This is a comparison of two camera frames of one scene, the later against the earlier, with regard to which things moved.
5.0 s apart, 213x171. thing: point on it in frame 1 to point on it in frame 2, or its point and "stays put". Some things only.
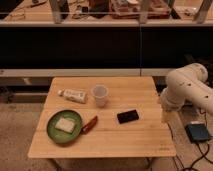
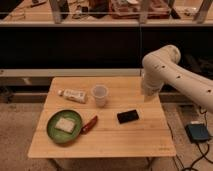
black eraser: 127,116 stays put
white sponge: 65,124 stays put
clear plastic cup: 100,92 stays put
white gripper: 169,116 to 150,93
